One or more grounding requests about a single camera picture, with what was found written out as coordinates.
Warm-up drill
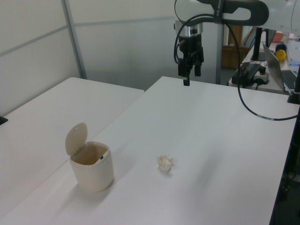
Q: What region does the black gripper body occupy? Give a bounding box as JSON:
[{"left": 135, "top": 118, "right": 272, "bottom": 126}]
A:
[{"left": 180, "top": 35, "right": 204, "bottom": 59}]

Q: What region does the white paper trash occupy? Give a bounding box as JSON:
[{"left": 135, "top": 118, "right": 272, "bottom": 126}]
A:
[{"left": 156, "top": 154, "right": 176, "bottom": 175}]

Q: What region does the small white lidded bin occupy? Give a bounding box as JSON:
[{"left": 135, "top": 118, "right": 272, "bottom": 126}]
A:
[{"left": 65, "top": 122, "right": 114, "bottom": 193}]

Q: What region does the wooden box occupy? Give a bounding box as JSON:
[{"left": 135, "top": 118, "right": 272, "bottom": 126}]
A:
[{"left": 221, "top": 45, "right": 249, "bottom": 70}]

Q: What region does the black control box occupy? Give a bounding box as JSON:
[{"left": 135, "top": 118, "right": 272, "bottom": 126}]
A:
[{"left": 232, "top": 62, "right": 270, "bottom": 85}]

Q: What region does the black monitor stand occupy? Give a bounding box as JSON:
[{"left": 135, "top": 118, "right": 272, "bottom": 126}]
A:
[{"left": 250, "top": 27, "right": 268, "bottom": 61}]

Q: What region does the silver laptop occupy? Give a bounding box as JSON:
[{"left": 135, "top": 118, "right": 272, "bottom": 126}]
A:
[{"left": 262, "top": 43, "right": 299, "bottom": 92}]

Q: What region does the yellow ball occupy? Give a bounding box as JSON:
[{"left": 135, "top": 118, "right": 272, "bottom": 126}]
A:
[{"left": 275, "top": 49, "right": 287, "bottom": 62}]

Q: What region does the red bowl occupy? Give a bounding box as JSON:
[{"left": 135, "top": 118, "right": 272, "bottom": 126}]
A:
[{"left": 272, "top": 31, "right": 284, "bottom": 43}]

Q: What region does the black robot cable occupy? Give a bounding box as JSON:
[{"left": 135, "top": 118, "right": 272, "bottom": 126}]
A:
[{"left": 173, "top": 13, "right": 299, "bottom": 121}]

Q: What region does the grey partition post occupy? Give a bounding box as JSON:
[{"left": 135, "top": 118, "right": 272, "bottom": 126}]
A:
[{"left": 62, "top": 0, "right": 88, "bottom": 80}]

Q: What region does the black camera pole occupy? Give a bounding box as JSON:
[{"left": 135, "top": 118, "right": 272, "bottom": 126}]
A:
[{"left": 269, "top": 103, "right": 300, "bottom": 225}]

